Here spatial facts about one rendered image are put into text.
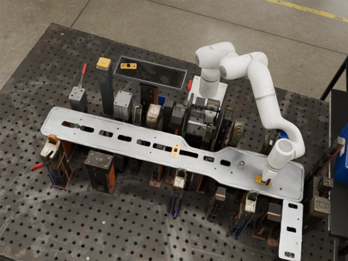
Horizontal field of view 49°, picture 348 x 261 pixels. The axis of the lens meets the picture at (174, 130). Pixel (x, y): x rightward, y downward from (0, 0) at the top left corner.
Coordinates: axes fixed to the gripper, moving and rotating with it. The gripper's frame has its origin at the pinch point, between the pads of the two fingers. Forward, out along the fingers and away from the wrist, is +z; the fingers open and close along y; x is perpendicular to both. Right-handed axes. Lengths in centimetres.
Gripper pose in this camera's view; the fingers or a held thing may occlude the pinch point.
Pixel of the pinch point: (265, 178)
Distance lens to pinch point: 194.5
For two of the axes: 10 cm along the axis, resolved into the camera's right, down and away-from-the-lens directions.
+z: -0.7, 5.4, 8.4
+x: 9.7, 2.3, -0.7
